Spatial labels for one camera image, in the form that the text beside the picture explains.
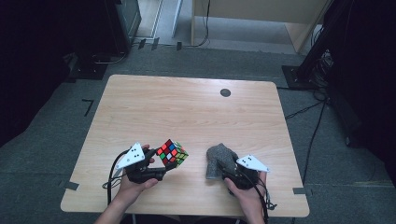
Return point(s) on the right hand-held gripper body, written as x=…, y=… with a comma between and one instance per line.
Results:
x=246, y=179

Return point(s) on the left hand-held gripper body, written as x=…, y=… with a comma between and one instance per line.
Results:
x=132, y=157

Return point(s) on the grey knitted cloth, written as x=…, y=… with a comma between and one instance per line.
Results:
x=219, y=155

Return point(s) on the colourful puzzle cube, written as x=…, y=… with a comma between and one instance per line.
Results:
x=172, y=154

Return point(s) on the person's right hand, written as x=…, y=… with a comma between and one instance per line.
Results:
x=252, y=205

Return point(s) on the person's left hand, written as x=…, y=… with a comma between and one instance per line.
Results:
x=130, y=190

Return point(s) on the grey tape strip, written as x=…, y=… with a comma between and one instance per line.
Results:
x=71, y=185
x=301, y=191

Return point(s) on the black round table grommet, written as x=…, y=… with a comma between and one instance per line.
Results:
x=225, y=92

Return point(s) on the black flat stand base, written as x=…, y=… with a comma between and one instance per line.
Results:
x=88, y=71

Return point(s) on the short black floor tape strip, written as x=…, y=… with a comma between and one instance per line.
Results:
x=179, y=46
x=155, y=43
x=142, y=43

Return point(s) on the black equipment cabinet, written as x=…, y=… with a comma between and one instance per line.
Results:
x=124, y=25

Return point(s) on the black curtain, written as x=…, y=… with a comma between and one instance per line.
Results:
x=28, y=62
x=370, y=77

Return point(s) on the black metal stand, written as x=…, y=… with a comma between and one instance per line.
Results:
x=314, y=46

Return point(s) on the light wooden cabinet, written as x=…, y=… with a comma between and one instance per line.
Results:
x=249, y=9

